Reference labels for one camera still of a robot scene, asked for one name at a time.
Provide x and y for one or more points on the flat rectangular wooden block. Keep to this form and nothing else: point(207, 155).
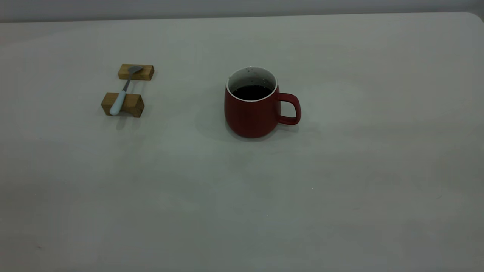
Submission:
point(145, 72)

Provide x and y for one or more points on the dark coffee liquid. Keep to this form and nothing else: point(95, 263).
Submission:
point(251, 92)

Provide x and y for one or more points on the wooden block with arch cutout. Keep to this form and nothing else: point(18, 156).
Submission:
point(132, 104)

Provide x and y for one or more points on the red ceramic mug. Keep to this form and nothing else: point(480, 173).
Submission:
point(249, 117)

